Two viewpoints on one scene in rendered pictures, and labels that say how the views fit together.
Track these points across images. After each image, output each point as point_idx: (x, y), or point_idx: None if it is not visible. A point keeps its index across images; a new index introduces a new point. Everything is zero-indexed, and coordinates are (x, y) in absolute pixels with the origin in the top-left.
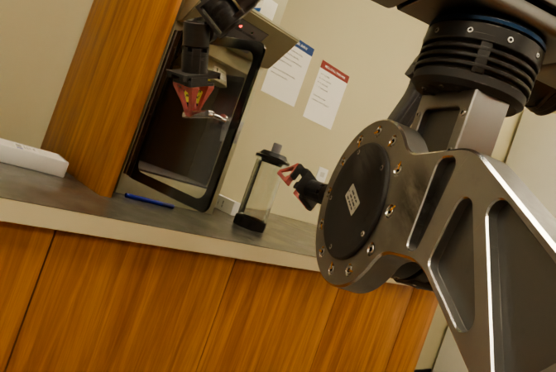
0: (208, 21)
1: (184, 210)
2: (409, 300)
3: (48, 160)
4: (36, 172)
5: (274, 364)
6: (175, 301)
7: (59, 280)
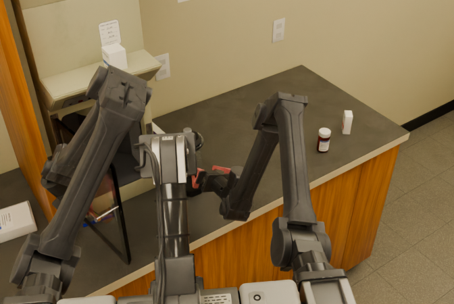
0: (57, 182)
1: (132, 205)
2: (361, 167)
3: (21, 229)
4: (18, 240)
5: (240, 269)
6: (142, 294)
7: None
